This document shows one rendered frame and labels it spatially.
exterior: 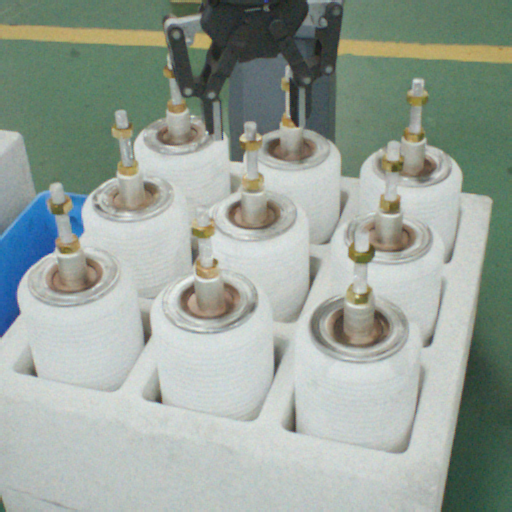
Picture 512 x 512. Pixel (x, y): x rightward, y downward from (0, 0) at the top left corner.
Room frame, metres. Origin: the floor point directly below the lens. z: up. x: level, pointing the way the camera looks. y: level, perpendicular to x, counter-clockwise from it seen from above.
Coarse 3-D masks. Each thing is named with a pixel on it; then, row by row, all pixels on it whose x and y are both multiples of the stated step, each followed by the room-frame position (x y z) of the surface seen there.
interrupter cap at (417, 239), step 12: (360, 216) 0.63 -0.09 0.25; (372, 216) 0.63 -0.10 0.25; (408, 216) 0.63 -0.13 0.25; (348, 228) 0.62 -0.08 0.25; (360, 228) 0.62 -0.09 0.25; (372, 228) 0.62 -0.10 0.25; (408, 228) 0.61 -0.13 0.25; (420, 228) 0.61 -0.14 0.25; (348, 240) 0.60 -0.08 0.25; (372, 240) 0.60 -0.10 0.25; (408, 240) 0.60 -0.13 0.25; (420, 240) 0.60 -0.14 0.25; (432, 240) 0.59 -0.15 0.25; (384, 252) 0.58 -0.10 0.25; (396, 252) 0.58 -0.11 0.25; (408, 252) 0.58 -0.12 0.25; (420, 252) 0.58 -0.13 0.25; (384, 264) 0.57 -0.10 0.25; (396, 264) 0.57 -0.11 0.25
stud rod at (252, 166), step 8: (248, 128) 0.64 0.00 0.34; (248, 136) 0.64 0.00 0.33; (248, 152) 0.64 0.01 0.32; (256, 152) 0.64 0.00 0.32; (248, 160) 0.64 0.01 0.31; (256, 160) 0.64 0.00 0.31; (248, 168) 0.64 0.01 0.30; (256, 168) 0.64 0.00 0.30; (248, 176) 0.64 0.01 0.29; (256, 176) 0.64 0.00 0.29
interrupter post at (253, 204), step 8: (248, 192) 0.64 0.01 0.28; (256, 192) 0.64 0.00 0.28; (264, 192) 0.64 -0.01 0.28; (248, 200) 0.64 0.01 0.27; (256, 200) 0.64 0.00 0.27; (264, 200) 0.64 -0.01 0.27; (248, 208) 0.64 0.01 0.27; (256, 208) 0.64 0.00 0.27; (264, 208) 0.64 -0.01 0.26; (248, 216) 0.64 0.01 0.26; (256, 216) 0.64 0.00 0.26; (264, 216) 0.64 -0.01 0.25
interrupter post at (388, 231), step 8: (400, 208) 0.61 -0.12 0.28; (376, 216) 0.60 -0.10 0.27; (384, 216) 0.60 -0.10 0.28; (392, 216) 0.60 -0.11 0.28; (400, 216) 0.60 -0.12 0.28; (376, 224) 0.60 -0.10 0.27; (384, 224) 0.60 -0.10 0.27; (392, 224) 0.59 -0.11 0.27; (400, 224) 0.60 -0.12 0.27; (376, 232) 0.60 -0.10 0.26; (384, 232) 0.60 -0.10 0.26; (392, 232) 0.59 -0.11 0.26; (400, 232) 0.60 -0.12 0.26; (376, 240) 0.60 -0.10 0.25; (384, 240) 0.60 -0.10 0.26; (392, 240) 0.59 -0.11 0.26; (400, 240) 0.60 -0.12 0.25
